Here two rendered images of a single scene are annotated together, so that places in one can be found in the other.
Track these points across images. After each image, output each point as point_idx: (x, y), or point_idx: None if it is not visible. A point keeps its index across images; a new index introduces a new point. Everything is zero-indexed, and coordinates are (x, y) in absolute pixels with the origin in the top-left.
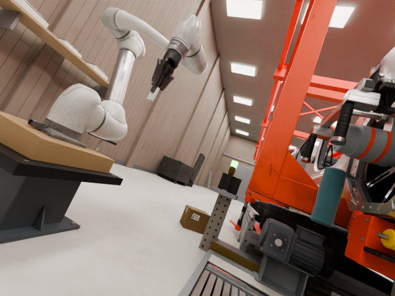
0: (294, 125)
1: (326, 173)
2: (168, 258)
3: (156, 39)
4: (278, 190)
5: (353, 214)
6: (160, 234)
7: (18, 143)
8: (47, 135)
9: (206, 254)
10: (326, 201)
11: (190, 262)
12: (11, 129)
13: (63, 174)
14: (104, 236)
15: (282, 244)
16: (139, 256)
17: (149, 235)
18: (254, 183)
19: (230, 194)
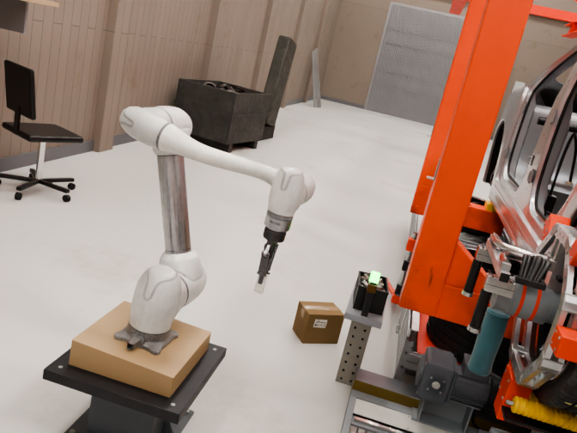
0: (467, 203)
1: (486, 318)
2: (303, 417)
3: (232, 170)
4: (442, 305)
5: (507, 365)
6: (277, 378)
7: (145, 381)
8: (153, 355)
9: (349, 403)
10: (482, 350)
11: (331, 412)
12: (127, 368)
13: (195, 396)
14: (223, 413)
15: (440, 386)
16: (273, 427)
17: (266, 387)
18: (408, 299)
19: (373, 322)
